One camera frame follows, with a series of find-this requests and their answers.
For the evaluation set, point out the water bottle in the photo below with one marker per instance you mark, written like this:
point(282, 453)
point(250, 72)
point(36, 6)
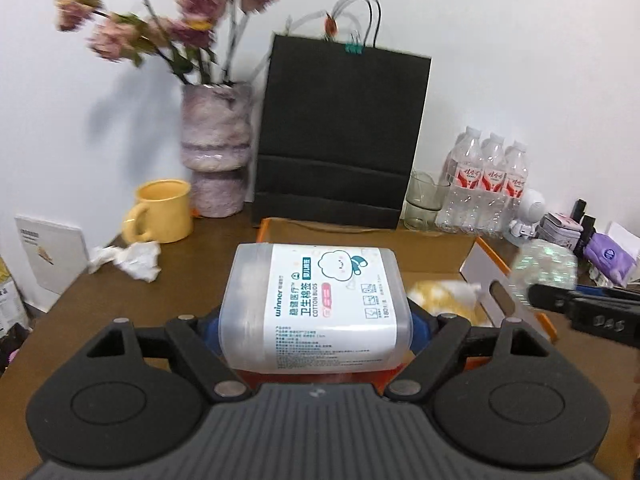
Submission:
point(514, 185)
point(461, 173)
point(489, 202)

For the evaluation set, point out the red cardboard box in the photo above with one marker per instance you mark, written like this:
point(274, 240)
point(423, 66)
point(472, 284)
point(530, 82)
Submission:
point(420, 257)

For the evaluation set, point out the clear cotton bud box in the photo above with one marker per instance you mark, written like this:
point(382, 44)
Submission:
point(309, 309)

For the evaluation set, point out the purple wipes pack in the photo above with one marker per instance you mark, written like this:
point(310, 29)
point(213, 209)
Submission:
point(616, 261)

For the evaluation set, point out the yellow mug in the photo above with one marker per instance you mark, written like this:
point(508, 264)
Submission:
point(161, 213)

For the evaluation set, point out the grey patterned pouch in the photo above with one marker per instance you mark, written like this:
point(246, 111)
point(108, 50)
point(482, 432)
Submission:
point(560, 230)

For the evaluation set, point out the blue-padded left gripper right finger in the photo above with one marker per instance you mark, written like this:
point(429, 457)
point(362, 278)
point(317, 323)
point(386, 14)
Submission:
point(478, 341)

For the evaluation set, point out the right water bottle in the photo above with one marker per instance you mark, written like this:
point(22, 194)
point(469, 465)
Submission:
point(514, 185)

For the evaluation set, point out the yellow and white plush toy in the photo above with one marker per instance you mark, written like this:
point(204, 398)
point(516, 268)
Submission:
point(455, 297)

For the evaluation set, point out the left water bottle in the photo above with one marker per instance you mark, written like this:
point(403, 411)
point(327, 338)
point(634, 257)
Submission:
point(461, 173)

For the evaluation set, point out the dried pink flower bouquet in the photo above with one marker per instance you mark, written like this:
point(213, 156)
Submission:
point(186, 43)

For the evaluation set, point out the pink textured vase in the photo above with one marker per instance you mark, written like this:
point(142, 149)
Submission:
point(216, 146)

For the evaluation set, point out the black paper bag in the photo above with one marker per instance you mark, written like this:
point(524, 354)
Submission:
point(340, 123)

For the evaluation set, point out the clear glass cup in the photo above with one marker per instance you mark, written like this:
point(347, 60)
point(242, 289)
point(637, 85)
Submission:
point(423, 201)

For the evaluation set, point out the white robot figurine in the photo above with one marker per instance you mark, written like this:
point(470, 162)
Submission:
point(530, 211)

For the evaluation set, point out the crumpled white tissue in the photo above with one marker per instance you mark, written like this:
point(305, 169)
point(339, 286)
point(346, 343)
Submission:
point(138, 260)

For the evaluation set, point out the iridescent clear plastic ball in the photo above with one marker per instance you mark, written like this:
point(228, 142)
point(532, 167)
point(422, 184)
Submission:
point(541, 262)

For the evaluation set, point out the white booklet by wall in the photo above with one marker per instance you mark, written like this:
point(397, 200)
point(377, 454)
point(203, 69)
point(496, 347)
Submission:
point(56, 253)

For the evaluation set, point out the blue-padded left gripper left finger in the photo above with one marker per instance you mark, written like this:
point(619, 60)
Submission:
point(154, 342)

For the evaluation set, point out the middle water bottle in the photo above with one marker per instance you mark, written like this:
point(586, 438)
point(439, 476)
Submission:
point(489, 202)

